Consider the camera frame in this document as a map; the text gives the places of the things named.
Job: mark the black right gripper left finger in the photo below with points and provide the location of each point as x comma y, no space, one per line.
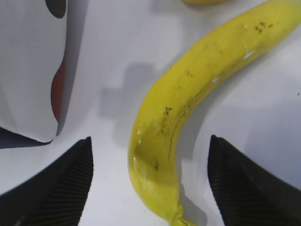
56,196

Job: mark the yellow banana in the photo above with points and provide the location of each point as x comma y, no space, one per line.
172,98

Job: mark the yellow pear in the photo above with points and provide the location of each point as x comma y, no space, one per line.
203,1

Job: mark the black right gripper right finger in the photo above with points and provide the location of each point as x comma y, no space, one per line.
245,193

